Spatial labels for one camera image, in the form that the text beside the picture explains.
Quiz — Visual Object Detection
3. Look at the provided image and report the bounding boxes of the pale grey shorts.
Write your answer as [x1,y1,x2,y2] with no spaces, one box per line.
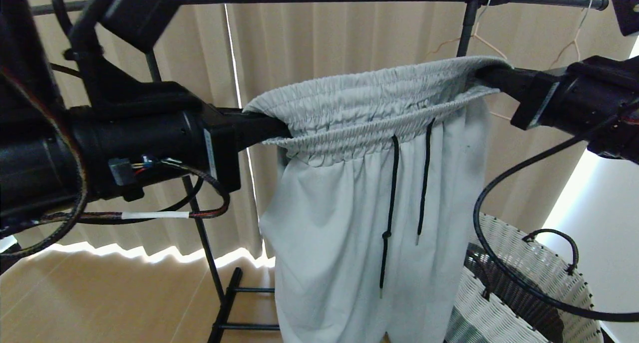
[243,56,512,343]

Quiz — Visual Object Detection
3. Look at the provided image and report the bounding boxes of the beige curtain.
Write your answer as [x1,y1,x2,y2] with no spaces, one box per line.
[0,0,639,264]

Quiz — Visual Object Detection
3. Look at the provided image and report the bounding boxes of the white laundry basket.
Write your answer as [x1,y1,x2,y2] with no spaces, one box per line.
[444,213,605,343]

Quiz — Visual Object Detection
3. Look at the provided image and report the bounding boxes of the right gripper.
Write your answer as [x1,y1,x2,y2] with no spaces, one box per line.
[510,55,639,149]

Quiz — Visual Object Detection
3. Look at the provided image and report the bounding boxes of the black cable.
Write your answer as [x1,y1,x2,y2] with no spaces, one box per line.
[473,128,639,323]

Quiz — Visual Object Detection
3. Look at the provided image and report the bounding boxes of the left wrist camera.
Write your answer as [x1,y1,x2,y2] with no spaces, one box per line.
[65,0,187,104]

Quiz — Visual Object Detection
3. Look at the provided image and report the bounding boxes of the pink clothes hanger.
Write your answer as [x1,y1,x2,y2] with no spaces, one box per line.
[424,3,512,121]
[549,6,595,69]

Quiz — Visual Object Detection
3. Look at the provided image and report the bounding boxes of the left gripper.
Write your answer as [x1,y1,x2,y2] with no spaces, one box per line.
[70,81,244,202]

